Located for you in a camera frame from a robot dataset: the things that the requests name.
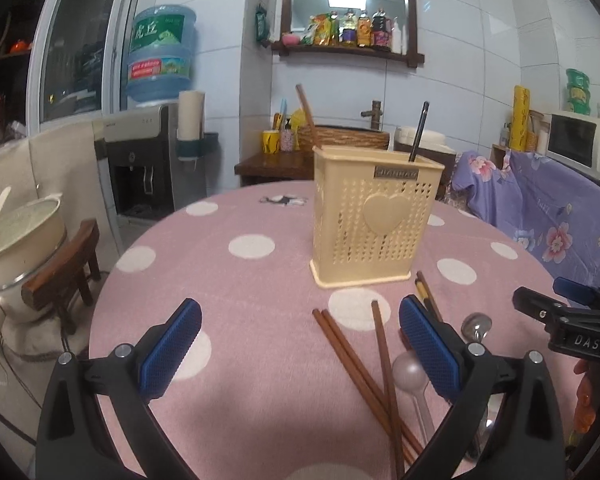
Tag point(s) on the white electric pot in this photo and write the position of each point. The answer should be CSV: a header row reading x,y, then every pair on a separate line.
x,y
25,245

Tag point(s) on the teal cup holder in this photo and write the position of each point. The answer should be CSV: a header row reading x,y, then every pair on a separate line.
x,y
207,145

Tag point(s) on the yellow snack pouch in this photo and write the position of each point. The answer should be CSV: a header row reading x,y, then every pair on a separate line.
x,y
320,27

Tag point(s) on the oil bottle with purple label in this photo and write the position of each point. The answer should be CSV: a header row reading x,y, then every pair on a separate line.
x,y
349,27

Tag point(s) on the yellow roll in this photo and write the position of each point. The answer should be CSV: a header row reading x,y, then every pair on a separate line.
x,y
520,117

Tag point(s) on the blue water jug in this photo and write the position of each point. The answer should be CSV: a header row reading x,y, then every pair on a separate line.
x,y
160,55

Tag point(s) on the pink polka dot tablecloth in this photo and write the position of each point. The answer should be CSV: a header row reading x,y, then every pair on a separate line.
x,y
230,300

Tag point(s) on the white paper cup stack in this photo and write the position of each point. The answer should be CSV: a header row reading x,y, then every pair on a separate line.
x,y
191,110

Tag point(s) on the dark soy sauce bottle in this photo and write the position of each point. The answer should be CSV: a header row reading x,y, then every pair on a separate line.
x,y
380,30

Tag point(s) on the grey water dispenser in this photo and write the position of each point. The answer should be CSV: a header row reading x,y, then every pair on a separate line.
x,y
135,130

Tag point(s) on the blue toothbrush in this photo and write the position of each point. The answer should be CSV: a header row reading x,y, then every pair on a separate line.
x,y
283,110

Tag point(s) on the white microwave oven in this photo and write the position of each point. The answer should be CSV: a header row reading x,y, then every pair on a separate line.
x,y
575,140

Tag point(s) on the purple floral cloth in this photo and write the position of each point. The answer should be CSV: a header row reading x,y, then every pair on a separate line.
x,y
540,200

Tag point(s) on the white framed window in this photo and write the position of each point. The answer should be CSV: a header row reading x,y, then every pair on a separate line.
x,y
80,50

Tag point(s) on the white and brown rice cooker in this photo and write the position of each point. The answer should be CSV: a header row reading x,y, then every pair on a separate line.
x,y
432,142

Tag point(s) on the pink bowl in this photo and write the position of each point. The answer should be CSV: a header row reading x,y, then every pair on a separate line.
x,y
290,39

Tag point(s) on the amber sauce bottle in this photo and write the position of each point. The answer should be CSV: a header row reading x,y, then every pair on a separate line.
x,y
364,30

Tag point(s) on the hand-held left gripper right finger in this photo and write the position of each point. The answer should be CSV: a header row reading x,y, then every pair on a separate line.
x,y
427,345

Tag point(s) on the dark chopstick with yellow band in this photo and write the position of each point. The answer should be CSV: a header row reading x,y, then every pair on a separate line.
x,y
422,294

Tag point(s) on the wooden counter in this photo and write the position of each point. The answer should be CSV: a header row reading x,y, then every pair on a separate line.
x,y
270,165

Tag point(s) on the wooden framed mirror shelf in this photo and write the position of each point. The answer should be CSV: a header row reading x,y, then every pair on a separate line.
x,y
340,51

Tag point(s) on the floral pink cup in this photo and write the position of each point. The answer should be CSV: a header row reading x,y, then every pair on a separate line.
x,y
288,141

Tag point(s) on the beige perforated utensil holder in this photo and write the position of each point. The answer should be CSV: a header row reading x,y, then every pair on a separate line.
x,y
350,220

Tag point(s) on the metal spoon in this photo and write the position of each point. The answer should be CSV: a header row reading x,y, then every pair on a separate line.
x,y
476,327

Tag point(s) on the yellow cup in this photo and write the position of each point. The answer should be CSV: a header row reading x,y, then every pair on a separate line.
x,y
271,142

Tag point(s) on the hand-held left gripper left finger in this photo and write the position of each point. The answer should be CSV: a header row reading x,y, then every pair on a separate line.
x,y
172,350

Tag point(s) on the white plastic bottle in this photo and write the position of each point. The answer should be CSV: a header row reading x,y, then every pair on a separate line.
x,y
396,37

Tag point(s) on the bronze faucet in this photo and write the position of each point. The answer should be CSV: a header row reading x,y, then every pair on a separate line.
x,y
372,112

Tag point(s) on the green hanging packet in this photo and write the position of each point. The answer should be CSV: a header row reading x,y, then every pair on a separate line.
x,y
261,24

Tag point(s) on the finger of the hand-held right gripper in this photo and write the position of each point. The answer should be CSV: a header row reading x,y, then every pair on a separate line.
x,y
530,302
572,287

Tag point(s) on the black chopstick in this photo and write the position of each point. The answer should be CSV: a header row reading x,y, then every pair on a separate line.
x,y
419,130

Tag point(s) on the person's right hand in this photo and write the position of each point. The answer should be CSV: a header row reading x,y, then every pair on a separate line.
x,y
585,390

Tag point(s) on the green instant noodle cup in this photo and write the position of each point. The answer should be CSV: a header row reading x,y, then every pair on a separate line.
x,y
578,79
578,101

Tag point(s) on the wooden stool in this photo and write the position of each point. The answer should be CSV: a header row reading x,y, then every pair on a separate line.
x,y
65,270

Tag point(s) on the small wooden box shelf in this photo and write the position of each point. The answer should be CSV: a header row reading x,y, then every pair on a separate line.
x,y
500,155

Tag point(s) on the woven brown wash basin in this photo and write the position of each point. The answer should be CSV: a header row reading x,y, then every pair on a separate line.
x,y
350,137

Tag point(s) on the dark brown chopstick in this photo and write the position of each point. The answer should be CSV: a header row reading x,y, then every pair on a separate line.
x,y
428,290

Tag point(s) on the translucent pink plastic spoon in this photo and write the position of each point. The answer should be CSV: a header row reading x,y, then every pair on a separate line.
x,y
407,372

